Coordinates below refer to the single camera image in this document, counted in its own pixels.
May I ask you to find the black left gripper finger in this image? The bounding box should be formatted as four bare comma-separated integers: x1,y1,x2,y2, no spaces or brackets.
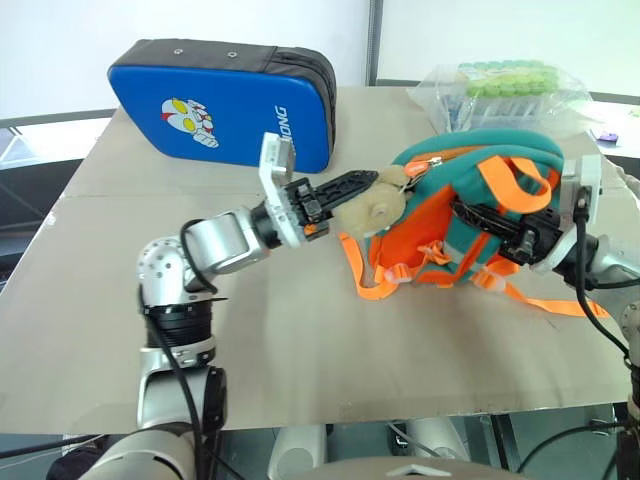
314,170,380,211

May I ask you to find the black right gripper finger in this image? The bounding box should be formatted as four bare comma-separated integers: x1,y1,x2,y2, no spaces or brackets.
498,239,527,264
451,199,525,241

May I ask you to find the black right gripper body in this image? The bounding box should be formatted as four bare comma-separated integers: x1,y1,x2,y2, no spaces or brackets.
514,209,564,266

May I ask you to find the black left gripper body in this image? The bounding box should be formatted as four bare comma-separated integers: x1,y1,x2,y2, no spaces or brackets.
282,177,335,240

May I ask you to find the beige plush pendant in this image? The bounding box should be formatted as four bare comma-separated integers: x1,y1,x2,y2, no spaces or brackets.
332,167,409,239

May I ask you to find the orange and teal backpack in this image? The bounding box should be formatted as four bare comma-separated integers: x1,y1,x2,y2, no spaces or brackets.
338,128,611,319

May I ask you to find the clear plastic bag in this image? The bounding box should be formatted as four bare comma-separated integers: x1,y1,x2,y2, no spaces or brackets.
406,58,602,147

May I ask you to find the blue cartoon print pad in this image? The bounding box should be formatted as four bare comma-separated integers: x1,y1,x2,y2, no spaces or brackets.
106,38,339,175

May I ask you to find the green capped tube pack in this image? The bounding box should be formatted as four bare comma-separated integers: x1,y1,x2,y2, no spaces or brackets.
457,58,562,100

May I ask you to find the grey metal table leg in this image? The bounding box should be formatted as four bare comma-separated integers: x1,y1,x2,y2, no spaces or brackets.
491,413,525,472

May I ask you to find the silver rounded robot shell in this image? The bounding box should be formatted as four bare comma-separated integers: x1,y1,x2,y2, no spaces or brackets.
266,424,329,480
403,417,472,462

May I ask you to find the silver robot torso shell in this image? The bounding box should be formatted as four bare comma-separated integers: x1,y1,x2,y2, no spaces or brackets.
308,456,517,480

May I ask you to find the dark rounded shape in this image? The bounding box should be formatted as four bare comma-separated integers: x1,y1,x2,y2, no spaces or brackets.
46,446,112,480

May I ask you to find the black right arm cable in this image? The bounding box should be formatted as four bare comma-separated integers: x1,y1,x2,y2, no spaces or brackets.
572,187,634,362

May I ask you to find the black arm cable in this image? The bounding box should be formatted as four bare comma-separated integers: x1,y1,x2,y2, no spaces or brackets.
139,217,232,480
572,187,634,362

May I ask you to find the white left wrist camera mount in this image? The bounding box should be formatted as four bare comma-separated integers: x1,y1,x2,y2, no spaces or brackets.
257,132,307,250

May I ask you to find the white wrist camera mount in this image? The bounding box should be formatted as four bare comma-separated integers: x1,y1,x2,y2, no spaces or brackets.
257,132,307,250
558,154,604,232

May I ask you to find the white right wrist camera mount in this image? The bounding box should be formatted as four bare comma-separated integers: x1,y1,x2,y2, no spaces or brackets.
558,154,604,232

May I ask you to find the dark window frame post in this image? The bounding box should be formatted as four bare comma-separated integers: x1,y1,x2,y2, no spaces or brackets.
365,0,385,87

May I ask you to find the black floor cable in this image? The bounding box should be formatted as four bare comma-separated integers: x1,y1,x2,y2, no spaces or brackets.
517,420,626,476

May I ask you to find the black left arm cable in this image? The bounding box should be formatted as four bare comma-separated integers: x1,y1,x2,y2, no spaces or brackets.
139,217,232,480

